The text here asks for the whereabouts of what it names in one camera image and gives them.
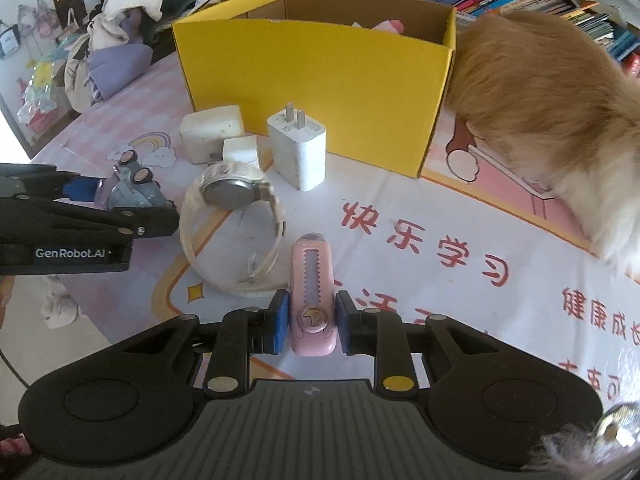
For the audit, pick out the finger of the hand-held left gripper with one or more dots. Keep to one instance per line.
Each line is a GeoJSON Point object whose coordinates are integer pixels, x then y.
{"type": "Point", "coordinates": [80, 190]}
{"type": "Point", "coordinates": [100, 222]}

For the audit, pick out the yellow cardboard box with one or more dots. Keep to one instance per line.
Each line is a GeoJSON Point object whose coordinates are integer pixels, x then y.
{"type": "Point", "coordinates": [310, 75]}

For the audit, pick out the orange fluffy cat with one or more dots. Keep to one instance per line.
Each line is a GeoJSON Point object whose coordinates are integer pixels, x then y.
{"type": "Point", "coordinates": [540, 100]}

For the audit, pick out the metal bell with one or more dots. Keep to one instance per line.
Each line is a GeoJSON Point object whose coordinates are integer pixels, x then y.
{"type": "Point", "coordinates": [617, 425]}

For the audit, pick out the small white plush toy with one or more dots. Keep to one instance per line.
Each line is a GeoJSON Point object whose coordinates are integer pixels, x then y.
{"type": "Point", "coordinates": [60, 307]}

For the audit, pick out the pink item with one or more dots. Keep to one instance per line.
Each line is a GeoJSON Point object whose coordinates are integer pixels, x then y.
{"type": "Point", "coordinates": [390, 26]}

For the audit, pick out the white plug charger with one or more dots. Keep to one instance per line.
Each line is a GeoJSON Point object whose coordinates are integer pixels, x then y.
{"type": "Point", "coordinates": [300, 155]}

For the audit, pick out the white rectangular block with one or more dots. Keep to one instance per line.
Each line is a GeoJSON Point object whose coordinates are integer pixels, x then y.
{"type": "Point", "coordinates": [207, 130]}

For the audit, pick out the colourful plastic bag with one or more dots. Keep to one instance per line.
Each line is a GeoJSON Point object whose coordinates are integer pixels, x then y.
{"type": "Point", "coordinates": [40, 100]}

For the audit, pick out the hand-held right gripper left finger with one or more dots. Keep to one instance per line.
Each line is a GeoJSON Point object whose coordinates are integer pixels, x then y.
{"type": "Point", "coordinates": [280, 322]}

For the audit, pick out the printed pink tablecloth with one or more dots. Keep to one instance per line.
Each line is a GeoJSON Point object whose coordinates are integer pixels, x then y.
{"type": "Point", "coordinates": [425, 260]}

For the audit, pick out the small white block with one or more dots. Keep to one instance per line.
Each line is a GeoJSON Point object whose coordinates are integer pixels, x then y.
{"type": "Point", "coordinates": [240, 150]}

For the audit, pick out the pink utility knife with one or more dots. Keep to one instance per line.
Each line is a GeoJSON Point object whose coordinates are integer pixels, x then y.
{"type": "Point", "coordinates": [312, 270]}

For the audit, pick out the purple garment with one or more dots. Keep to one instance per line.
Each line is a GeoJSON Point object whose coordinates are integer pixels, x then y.
{"type": "Point", "coordinates": [117, 72]}

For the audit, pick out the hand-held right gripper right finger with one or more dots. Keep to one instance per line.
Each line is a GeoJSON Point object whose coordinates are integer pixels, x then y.
{"type": "Point", "coordinates": [344, 325]}

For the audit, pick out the fuzzy lilac cloth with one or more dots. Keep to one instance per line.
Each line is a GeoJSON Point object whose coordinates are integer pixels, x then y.
{"type": "Point", "coordinates": [565, 455]}

